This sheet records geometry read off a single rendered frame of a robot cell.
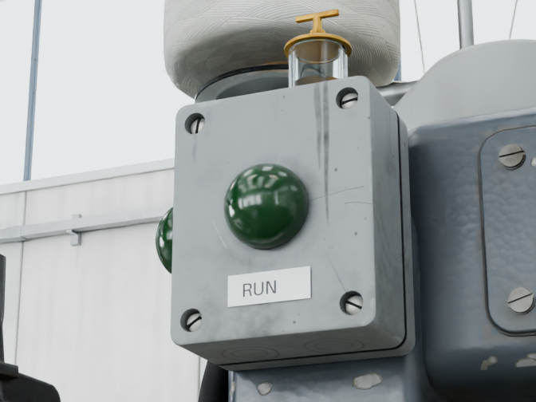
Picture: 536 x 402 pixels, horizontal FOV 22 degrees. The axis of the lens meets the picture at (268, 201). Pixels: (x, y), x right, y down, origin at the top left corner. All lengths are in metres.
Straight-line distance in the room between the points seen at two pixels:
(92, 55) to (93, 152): 0.55
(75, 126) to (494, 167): 6.67
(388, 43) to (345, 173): 0.46
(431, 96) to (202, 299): 0.23
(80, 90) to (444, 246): 6.74
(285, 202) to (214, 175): 0.04
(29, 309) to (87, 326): 0.35
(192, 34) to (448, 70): 0.29
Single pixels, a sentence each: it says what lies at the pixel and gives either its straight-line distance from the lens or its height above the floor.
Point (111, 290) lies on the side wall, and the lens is 6.71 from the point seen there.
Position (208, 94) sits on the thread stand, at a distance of 0.93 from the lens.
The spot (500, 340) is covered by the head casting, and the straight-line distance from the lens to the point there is 0.49.
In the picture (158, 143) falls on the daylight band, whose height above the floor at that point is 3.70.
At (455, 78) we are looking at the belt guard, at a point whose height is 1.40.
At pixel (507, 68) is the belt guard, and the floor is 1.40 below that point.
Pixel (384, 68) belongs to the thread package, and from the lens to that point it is 0.95.
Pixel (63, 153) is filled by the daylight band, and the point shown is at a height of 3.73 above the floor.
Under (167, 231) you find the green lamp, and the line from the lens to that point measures 0.49.
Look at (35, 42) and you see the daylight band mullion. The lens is 7.45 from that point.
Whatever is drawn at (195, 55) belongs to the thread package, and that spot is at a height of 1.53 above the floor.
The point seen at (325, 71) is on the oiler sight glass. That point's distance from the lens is 0.57.
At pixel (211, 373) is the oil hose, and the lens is 0.53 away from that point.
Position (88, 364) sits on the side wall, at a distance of 6.67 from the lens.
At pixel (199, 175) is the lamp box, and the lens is 0.49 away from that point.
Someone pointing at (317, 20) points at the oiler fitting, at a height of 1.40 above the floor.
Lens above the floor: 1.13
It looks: 20 degrees up
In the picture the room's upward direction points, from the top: straight up
